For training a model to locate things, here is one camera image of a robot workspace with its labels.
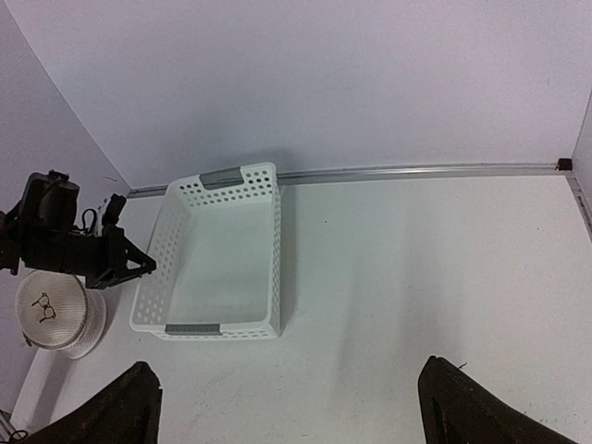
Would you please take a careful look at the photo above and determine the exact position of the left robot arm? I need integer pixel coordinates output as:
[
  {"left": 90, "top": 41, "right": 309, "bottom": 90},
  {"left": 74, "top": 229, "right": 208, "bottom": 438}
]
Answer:
[{"left": 1, "top": 170, "right": 157, "bottom": 290}]

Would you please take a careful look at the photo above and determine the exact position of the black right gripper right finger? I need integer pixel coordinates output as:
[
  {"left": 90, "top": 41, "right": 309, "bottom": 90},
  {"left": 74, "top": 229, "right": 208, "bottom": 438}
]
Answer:
[{"left": 417, "top": 356, "right": 571, "bottom": 443}]

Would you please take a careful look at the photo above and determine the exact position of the aluminium table rail frame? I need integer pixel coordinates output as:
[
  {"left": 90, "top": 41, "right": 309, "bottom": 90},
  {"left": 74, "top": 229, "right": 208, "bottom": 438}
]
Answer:
[{"left": 11, "top": 164, "right": 591, "bottom": 443}]

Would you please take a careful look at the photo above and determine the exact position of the white perforated plastic basket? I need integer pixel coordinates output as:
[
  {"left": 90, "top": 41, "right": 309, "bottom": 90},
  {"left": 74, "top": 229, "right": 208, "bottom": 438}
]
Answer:
[{"left": 129, "top": 163, "right": 281, "bottom": 342}]

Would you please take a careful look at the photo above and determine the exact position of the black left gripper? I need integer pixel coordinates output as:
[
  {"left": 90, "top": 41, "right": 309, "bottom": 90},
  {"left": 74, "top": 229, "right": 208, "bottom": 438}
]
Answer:
[{"left": 8, "top": 170, "right": 156, "bottom": 290}]

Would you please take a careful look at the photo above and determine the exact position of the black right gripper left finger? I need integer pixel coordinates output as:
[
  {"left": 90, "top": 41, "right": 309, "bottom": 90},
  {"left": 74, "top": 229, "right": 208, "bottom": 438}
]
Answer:
[{"left": 21, "top": 361, "right": 163, "bottom": 444}]

